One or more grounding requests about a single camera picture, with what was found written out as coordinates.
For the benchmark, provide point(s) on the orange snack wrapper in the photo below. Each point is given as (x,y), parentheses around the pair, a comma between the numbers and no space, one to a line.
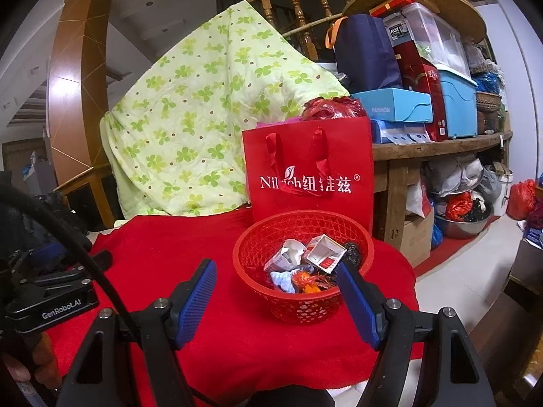
(307,283)

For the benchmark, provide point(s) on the blue plastic storage bin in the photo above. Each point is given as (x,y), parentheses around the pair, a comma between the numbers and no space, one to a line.
(458,106)

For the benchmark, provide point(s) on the red paper gift bag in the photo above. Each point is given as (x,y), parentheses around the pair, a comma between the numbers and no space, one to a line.
(297,203)

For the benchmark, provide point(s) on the grey foil ball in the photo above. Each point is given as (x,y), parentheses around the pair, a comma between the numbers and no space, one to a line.
(354,252)

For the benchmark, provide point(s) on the wooden stair railing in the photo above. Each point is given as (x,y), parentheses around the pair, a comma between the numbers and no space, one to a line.
(297,12)

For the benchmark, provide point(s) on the cardboard box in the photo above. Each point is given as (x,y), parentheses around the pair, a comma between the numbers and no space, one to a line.
(418,237)

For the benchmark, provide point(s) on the white bucket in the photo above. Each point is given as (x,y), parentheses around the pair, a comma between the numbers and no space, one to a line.
(500,195)

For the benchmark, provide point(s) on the metal basin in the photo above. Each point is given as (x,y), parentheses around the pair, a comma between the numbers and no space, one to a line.
(458,229)

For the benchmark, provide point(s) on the clear plastic storage box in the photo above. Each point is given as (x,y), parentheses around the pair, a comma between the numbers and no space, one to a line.
(437,38)

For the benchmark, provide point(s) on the flat gift box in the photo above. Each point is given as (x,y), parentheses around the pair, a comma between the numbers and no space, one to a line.
(398,2)

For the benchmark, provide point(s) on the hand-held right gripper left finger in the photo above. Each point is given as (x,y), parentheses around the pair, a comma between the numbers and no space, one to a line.
(195,301)

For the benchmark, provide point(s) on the blue plastic bag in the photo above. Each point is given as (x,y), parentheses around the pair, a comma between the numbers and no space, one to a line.
(488,82)

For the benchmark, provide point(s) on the light blue shoe box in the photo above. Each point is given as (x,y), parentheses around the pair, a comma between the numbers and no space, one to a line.
(394,106)

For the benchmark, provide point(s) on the wooden lattice door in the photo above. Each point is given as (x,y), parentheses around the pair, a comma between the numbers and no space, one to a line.
(19,152)

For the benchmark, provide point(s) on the person's left hand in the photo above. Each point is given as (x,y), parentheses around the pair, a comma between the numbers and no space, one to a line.
(42,358)

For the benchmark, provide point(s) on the red plastic mesh basket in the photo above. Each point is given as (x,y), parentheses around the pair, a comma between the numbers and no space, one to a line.
(263,241)

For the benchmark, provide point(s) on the wooden counter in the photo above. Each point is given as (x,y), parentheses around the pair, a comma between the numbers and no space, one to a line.
(85,203)

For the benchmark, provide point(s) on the red gift box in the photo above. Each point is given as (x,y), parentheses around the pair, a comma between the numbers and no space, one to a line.
(424,84)

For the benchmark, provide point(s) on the round wooden tabletop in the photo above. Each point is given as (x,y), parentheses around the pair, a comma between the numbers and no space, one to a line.
(466,12)

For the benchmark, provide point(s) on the grey white stuffed bags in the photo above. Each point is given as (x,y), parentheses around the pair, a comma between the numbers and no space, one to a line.
(454,174)

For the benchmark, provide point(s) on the red white carton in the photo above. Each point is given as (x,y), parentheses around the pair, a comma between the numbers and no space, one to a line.
(324,256)

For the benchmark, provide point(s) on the shiny red plastic bag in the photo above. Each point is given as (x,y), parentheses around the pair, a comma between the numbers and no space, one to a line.
(335,108)

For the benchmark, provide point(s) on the white tissue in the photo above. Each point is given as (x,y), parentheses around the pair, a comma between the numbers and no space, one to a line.
(282,280)

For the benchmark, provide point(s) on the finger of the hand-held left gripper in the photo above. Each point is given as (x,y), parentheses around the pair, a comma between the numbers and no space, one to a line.
(101,258)
(49,253)

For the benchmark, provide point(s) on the green clover print quilt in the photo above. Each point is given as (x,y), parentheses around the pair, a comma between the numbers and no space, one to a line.
(191,114)

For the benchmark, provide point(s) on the white blue box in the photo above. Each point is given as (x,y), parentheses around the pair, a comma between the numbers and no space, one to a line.
(398,132)

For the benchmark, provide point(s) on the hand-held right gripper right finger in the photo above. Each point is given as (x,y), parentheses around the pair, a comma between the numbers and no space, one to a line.
(360,309)

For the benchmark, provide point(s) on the woven basket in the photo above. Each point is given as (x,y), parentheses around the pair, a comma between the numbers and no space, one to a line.
(488,101)

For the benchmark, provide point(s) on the red blanket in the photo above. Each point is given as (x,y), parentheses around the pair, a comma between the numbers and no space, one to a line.
(169,241)

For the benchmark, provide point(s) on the wooden table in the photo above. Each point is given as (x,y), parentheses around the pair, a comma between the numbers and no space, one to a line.
(398,169)

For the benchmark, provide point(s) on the wooden pillar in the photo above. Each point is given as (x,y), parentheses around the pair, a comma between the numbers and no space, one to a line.
(80,72)

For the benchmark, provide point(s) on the small white box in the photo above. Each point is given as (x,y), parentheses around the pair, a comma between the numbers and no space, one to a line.
(284,258)

